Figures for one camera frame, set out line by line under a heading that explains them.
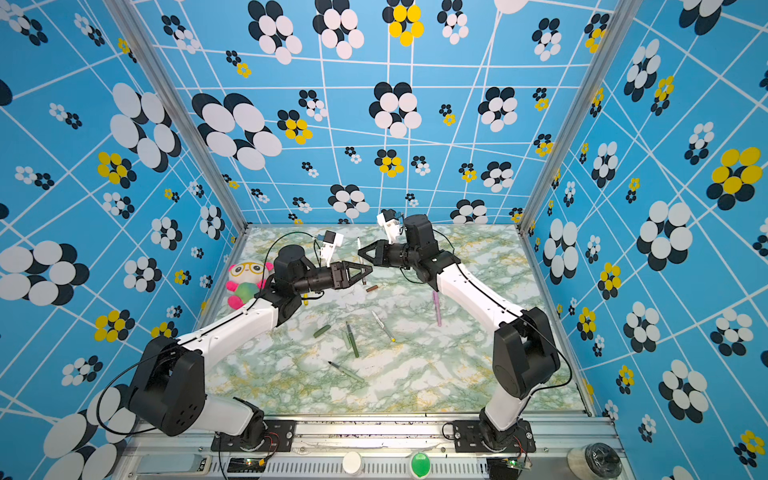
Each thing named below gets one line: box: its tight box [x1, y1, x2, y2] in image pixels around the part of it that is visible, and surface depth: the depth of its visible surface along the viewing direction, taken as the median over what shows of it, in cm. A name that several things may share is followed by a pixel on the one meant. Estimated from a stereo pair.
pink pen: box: [432, 290, 442, 327], surface depth 98 cm
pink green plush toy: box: [226, 261, 275, 310], surface depth 98 cm
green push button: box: [411, 452, 431, 478], surface depth 64 cm
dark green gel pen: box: [327, 361, 365, 383], surface depth 86 cm
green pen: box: [345, 321, 360, 358], surface depth 91 cm
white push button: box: [342, 451, 363, 476], surface depth 65 cm
